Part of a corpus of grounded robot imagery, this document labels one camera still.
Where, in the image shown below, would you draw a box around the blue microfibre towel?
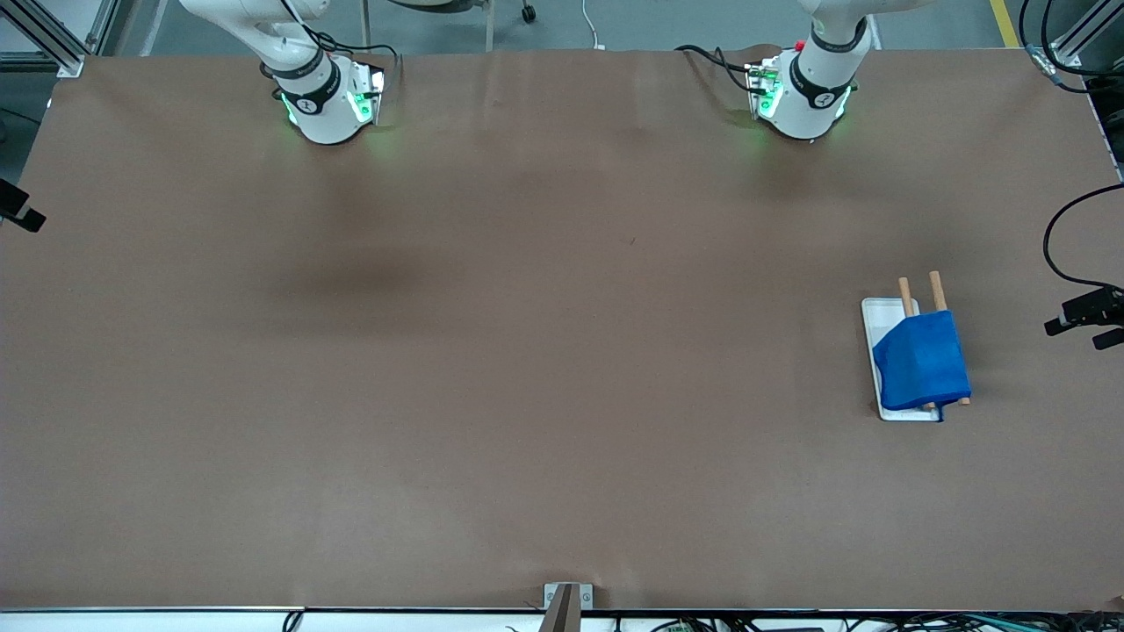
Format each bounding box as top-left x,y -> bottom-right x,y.
872,310 -> 973,424

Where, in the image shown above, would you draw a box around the white towel rack wooden rods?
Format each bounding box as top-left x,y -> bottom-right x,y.
861,270 -> 972,423

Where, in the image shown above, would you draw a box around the brown table cover sheet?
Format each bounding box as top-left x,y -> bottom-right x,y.
0,48 -> 1124,612

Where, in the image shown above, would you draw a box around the aluminium frame profile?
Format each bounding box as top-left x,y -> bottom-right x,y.
1049,0 -> 1124,69
0,0 -> 119,75

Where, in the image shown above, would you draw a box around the black cable with grey connector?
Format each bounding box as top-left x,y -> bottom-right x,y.
1019,0 -> 1124,93

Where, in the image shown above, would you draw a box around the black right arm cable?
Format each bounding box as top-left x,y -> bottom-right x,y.
259,0 -> 400,102

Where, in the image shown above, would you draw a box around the tangled black cables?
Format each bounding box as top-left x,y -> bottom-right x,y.
505,612 -> 1124,632

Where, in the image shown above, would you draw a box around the black left arm base cable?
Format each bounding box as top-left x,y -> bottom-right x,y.
674,44 -> 769,96

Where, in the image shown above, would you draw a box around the white floor cable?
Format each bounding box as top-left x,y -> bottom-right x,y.
581,0 -> 609,51

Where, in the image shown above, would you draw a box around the grey metal bracket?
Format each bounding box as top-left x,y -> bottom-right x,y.
543,583 -> 594,611

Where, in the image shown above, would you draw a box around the brown camera mount post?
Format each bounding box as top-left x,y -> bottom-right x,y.
540,584 -> 582,632

